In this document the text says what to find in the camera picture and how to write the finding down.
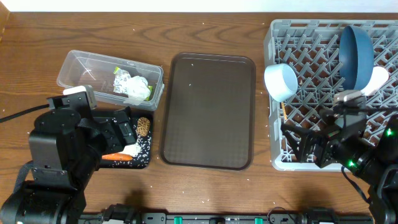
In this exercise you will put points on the wooden chopstick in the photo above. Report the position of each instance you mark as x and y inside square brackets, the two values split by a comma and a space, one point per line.
[284, 111]

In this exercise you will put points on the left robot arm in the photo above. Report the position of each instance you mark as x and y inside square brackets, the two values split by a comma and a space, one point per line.
[66, 147]

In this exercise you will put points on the orange carrot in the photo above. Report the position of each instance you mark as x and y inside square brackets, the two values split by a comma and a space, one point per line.
[117, 157]

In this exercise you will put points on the dark blue bowl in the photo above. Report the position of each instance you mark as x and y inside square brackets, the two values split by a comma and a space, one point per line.
[356, 56]

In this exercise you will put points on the brown serving tray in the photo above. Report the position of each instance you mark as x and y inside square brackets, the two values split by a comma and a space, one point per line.
[209, 112]

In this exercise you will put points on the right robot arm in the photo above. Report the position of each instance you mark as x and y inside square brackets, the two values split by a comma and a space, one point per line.
[377, 166]

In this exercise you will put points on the pile of white rice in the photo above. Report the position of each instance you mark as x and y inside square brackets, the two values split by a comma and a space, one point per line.
[136, 149]

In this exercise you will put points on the foil wrapper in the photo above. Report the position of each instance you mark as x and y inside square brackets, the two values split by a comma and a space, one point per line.
[120, 80]

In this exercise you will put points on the brown mushroom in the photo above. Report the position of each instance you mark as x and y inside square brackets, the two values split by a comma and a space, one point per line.
[143, 126]

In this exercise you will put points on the black tray bin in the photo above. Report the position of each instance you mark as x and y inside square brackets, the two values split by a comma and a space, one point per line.
[144, 155]

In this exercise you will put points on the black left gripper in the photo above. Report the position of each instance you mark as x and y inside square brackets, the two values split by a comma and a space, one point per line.
[117, 131]

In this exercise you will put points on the yellow green snack packet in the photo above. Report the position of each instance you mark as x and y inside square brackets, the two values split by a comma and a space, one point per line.
[150, 94]

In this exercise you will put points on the white crumpled tissue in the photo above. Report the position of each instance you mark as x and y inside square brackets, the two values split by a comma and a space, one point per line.
[137, 90]

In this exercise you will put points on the grey plastic dishwasher rack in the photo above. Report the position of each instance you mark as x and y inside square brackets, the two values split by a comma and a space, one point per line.
[311, 48]

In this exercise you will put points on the light blue rice bowl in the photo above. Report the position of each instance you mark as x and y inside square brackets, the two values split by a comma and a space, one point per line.
[281, 81]

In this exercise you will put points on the pink cup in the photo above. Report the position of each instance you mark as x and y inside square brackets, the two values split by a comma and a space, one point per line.
[378, 78]

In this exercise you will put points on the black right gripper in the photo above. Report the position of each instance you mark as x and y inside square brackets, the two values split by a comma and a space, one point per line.
[311, 144]

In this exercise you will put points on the clear plastic bin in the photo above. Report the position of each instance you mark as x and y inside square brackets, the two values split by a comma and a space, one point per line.
[96, 70]

